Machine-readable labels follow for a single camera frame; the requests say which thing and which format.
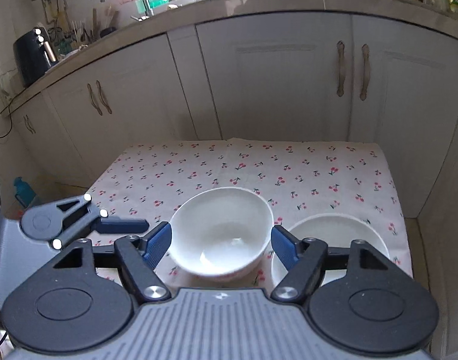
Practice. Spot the white ceramic bowl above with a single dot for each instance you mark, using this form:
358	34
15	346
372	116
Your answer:
221	234
337	230

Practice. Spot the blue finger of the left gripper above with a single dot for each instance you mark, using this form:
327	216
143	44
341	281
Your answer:
115	225

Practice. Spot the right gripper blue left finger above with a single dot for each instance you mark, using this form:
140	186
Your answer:
137	259

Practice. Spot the cherry print tablecloth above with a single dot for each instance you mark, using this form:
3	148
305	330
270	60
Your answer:
298	180

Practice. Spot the black air fryer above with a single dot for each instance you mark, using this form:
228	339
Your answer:
34	55

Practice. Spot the white kitchen cabinets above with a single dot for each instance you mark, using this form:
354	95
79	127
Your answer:
282	77

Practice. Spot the teal bottle on floor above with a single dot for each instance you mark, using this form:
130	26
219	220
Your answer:
24	194

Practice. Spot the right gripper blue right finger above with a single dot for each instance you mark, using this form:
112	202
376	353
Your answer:
304	262

